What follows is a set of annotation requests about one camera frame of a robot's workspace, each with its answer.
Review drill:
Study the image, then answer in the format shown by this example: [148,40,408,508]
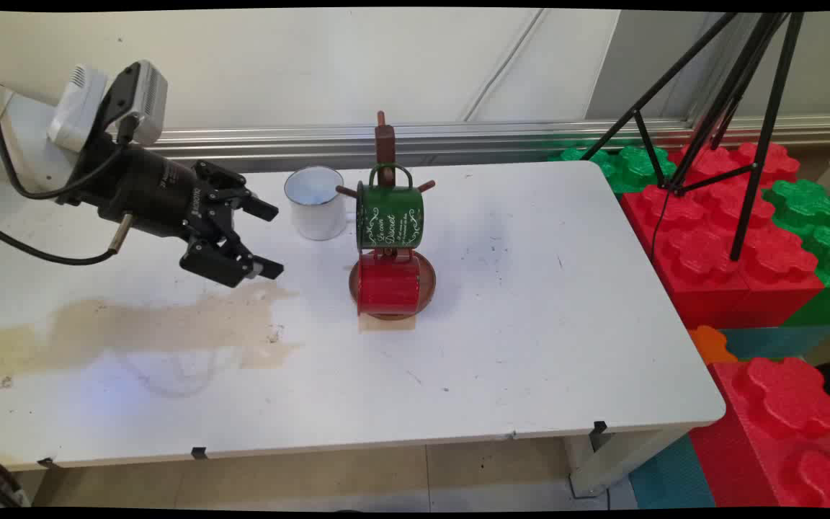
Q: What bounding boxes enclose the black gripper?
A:
[62,137,285,288]

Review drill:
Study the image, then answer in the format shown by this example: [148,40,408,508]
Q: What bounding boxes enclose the green enamel mug white lettering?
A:
[355,164,425,252]

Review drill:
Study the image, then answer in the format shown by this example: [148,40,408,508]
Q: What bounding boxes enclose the red enamel mug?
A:
[355,249,422,319]

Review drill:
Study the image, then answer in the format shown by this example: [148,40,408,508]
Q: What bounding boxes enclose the brown wooden mug tree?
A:
[334,110,437,322]

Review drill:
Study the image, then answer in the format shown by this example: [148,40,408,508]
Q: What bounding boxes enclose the green building block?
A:
[548,144,677,195]
[761,178,830,327]

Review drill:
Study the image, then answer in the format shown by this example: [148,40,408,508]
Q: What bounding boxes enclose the white table leg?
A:
[565,425,691,499]

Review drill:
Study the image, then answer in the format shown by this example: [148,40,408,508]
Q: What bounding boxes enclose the large red building block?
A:
[689,356,830,509]
[619,141,825,330]

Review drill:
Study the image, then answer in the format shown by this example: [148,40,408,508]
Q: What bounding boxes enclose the orange building block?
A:
[688,325,739,365]

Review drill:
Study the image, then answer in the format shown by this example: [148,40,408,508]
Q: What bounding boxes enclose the teal building block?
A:
[718,324,830,362]
[627,432,717,510]

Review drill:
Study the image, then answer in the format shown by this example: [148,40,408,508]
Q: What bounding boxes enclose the black tripod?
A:
[579,11,806,262]

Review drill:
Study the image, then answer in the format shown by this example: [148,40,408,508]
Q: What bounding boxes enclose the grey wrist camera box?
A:
[102,61,169,147]

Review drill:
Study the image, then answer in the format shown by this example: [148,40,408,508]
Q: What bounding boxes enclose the black cable with silver plug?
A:
[0,210,133,267]

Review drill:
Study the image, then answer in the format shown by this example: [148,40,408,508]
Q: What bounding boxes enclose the black camera cable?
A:
[0,52,138,201]

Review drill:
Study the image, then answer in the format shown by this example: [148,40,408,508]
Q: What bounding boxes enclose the aluminium wall rail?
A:
[98,114,830,172]

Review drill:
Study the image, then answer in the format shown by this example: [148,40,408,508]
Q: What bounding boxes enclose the thin black tripod cable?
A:
[650,186,674,265]

